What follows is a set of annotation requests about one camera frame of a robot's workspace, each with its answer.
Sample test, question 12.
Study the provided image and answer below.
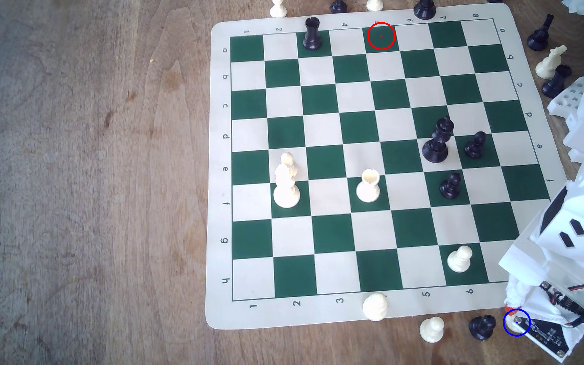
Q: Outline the black chess piece wide base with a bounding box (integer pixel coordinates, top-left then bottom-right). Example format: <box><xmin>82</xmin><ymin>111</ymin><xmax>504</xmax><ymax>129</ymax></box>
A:
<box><xmin>413</xmin><ymin>0</ymin><xmax>437</xmax><ymax>21</ymax></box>

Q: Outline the white bishop on board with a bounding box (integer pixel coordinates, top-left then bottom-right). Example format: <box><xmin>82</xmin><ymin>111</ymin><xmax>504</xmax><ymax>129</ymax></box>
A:
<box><xmin>272</xmin><ymin>151</ymin><xmax>301</xmax><ymax>209</ymax></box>

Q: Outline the black camera circuit board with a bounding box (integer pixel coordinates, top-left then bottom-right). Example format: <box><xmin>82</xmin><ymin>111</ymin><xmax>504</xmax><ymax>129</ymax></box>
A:
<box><xmin>514</xmin><ymin>280</ymin><xmax>584</xmax><ymax>357</ymax></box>

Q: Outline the black chess king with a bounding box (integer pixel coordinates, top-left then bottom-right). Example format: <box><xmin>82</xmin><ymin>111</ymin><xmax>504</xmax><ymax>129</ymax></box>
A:
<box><xmin>422</xmin><ymin>116</ymin><xmax>455</xmax><ymax>164</ymax></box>

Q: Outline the white chess rook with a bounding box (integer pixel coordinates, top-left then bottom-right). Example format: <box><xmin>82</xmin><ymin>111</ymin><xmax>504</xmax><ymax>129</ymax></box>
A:
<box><xmin>356</xmin><ymin>169</ymin><xmax>381</xmax><ymax>203</ymax></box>

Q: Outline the green and cream chess mat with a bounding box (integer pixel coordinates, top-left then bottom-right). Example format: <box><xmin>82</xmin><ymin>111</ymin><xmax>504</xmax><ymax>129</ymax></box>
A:
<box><xmin>205</xmin><ymin>2</ymin><xmax>569</xmax><ymax>331</ymax></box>

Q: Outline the black chess knight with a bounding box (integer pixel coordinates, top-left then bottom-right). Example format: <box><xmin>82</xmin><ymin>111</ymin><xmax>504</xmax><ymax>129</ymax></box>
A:
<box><xmin>541</xmin><ymin>64</ymin><xmax>573</xmax><ymax>99</ymax></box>

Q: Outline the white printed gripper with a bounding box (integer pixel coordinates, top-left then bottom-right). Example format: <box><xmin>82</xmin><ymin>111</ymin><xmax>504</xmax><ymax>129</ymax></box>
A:
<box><xmin>499</xmin><ymin>185</ymin><xmax>584</xmax><ymax>325</ymax></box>

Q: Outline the white chess knight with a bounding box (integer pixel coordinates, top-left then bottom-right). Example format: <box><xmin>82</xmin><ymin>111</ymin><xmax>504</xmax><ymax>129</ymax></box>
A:
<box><xmin>535</xmin><ymin>45</ymin><xmax>567</xmax><ymax>80</ymax></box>

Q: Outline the black chess rook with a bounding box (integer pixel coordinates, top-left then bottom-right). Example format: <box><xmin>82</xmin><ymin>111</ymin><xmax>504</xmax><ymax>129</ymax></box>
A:
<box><xmin>302</xmin><ymin>17</ymin><xmax>323</xmax><ymax>51</ymax></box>

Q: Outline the white chess bishop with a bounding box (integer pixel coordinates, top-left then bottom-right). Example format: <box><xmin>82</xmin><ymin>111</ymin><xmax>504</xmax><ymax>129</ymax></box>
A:
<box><xmin>362</xmin><ymin>292</ymin><xmax>388</xmax><ymax>322</ymax></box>

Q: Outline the black chess bishop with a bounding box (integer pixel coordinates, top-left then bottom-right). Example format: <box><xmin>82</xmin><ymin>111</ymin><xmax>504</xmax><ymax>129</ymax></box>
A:
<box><xmin>527</xmin><ymin>14</ymin><xmax>555</xmax><ymax>52</ymax></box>

